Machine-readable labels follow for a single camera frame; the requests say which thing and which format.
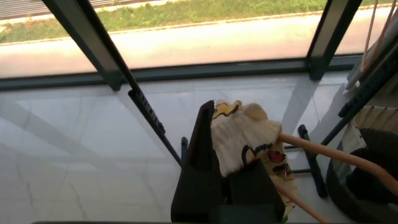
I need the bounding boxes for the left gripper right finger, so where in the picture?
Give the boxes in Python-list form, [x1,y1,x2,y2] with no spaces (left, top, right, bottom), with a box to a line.
[226,158,285,223]

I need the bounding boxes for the window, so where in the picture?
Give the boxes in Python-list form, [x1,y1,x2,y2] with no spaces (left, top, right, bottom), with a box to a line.
[0,0,398,92]

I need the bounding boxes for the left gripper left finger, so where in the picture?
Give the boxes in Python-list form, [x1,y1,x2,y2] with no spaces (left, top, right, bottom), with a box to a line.
[170,100,230,223]

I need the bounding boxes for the black clothes rack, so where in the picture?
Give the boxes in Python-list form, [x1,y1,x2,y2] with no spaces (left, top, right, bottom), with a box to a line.
[76,0,398,199]

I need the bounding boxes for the white laundry basket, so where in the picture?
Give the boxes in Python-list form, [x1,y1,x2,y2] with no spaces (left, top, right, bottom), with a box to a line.
[325,105,398,223]

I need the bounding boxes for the cream printed garment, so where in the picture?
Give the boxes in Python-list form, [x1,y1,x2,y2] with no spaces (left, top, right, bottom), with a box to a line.
[210,99,298,222]

